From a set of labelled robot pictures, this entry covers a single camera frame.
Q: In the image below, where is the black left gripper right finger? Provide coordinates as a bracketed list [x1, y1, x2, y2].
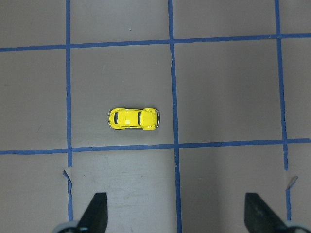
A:
[244, 193, 287, 233]

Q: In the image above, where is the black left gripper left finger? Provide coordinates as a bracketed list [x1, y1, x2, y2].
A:
[73, 192, 107, 233]

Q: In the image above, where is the yellow toy beetle car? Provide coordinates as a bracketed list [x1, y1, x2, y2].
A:
[107, 108, 160, 131]

